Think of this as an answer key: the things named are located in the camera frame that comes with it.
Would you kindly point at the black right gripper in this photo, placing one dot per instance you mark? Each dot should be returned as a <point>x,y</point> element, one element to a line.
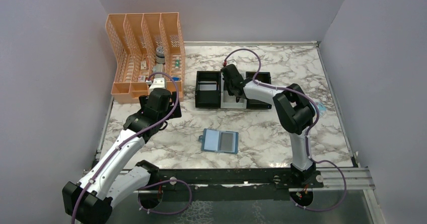
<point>228,89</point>

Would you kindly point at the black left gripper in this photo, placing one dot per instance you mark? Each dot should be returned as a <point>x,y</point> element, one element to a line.
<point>176,113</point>

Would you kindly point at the silver crest card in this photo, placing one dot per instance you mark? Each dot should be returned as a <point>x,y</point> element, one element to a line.
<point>208,87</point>

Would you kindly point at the blue card holder wallet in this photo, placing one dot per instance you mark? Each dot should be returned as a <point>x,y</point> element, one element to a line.
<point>217,141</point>

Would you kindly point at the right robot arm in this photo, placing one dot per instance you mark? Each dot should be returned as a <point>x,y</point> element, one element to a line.
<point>294,110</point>

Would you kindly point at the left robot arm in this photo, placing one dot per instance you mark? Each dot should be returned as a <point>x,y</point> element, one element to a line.
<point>93,197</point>

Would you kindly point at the white middle card tray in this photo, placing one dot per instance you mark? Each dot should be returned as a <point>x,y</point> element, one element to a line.
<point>229,102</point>

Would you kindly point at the black right card tray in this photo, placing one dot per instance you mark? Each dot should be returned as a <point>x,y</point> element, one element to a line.
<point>263,77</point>

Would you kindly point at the black card tray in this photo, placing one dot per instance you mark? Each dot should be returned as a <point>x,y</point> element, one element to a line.
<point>263,77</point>
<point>208,99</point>

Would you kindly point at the black left card tray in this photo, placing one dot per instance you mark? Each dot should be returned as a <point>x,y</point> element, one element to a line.
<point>208,99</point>

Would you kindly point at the grey card in wallet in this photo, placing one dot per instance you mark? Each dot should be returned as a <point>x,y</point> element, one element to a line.
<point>226,142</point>

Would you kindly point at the white red labelled box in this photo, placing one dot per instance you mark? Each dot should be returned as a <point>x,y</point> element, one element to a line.
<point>141,78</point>

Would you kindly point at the green white small bottle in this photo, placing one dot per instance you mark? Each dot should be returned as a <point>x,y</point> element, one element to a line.
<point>177,63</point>

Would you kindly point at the round tin in organizer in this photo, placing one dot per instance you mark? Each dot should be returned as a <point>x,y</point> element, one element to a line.
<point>160,55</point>

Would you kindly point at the orange plastic desk organizer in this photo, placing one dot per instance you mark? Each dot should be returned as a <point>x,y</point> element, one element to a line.
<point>134,38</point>

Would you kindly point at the light blue tape dispenser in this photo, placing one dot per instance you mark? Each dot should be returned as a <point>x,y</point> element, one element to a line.
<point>322,109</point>

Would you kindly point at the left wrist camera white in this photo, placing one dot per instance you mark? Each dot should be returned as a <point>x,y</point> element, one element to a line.
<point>156,83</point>

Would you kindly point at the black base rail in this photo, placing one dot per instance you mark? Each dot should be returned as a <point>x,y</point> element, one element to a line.
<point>278,177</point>

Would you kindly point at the aluminium frame rail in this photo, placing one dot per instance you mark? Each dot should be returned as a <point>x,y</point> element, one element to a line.
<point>356,179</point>

